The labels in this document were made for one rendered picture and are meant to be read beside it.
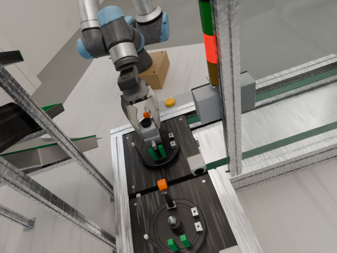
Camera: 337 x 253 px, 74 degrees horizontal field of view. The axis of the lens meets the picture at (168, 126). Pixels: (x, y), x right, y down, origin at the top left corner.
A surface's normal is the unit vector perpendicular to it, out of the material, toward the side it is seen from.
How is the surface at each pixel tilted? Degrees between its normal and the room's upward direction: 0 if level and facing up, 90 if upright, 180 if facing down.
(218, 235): 0
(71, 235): 0
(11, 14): 90
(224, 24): 90
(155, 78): 90
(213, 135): 0
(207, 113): 90
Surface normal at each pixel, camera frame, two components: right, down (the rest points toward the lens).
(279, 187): -0.25, -0.65
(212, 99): 0.22, 0.69
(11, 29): 0.95, -0.02
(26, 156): 0.97, -0.20
